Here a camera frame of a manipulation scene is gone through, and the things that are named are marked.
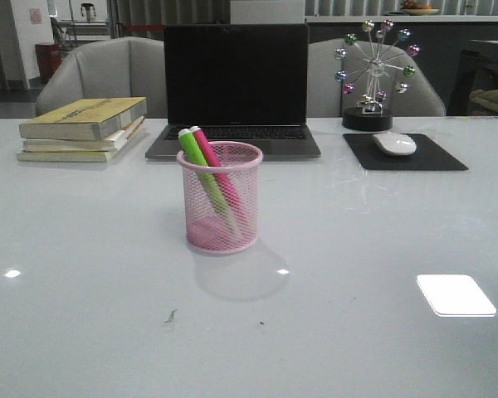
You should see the green highlighter pen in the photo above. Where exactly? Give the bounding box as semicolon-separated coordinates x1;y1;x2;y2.
178;129;242;239

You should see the pink highlighter pen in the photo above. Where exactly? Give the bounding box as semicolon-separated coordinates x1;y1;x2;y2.
189;126;247;226

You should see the pink mesh pen holder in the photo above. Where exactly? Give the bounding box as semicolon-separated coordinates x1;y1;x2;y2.
177;141;263;254

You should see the grey open laptop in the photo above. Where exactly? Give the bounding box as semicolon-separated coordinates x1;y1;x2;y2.
145;23;320;161

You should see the middle white book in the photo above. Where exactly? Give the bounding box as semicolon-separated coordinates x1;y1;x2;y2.
23;116;144;152

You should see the white computer mouse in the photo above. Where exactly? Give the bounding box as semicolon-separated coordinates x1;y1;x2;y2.
372;131;417;156

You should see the right grey armchair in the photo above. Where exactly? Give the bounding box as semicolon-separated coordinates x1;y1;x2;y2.
306;38;446;118

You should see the grey armchair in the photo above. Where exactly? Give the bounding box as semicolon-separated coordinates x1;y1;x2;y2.
306;38;446;118
36;36;168;119

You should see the top yellow book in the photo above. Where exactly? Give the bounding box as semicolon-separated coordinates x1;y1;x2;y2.
19;97;147;141

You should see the left grey armchair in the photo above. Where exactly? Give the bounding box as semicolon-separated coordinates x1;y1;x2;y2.
36;36;168;119

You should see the black mouse pad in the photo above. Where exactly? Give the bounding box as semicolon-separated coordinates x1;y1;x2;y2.
342;132;470;172

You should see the ferris wheel desk ornament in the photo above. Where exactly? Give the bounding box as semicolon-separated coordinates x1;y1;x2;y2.
334;19;421;132

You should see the red barrier belt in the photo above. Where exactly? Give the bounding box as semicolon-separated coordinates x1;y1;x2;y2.
122;24;165;32

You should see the bottom yellow-spined book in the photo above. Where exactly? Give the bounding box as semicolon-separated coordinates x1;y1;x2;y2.
17;131;140;163

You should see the red trash bin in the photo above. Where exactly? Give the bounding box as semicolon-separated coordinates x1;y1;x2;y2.
35;42;61;84

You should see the fruit bowl on counter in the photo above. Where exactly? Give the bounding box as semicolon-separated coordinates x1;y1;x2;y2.
401;0;439;16

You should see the olive cushion seat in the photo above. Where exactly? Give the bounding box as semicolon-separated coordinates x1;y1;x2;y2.
469;90;498;115

